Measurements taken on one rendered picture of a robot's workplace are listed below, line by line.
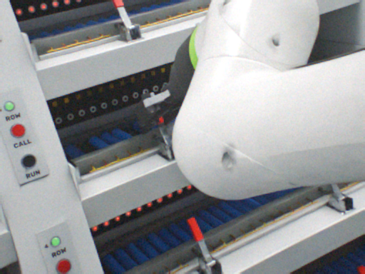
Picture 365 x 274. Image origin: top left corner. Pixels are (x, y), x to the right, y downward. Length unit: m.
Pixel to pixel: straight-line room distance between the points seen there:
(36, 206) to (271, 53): 0.42
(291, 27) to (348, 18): 0.63
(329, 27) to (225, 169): 0.76
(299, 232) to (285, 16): 0.53
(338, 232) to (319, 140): 0.63
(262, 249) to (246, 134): 0.53
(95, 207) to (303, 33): 0.42
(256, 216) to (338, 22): 0.42
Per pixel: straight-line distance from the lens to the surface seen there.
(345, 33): 1.18
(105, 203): 0.84
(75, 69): 0.84
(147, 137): 0.92
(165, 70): 1.05
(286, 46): 0.53
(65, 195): 0.82
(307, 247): 1.00
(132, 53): 0.87
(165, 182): 0.87
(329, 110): 0.40
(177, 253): 0.95
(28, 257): 0.82
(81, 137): 0.98
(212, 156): 0.48
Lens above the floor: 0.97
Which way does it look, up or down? 1 degrees down
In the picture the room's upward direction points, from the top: 19 degrees counter-clockwise
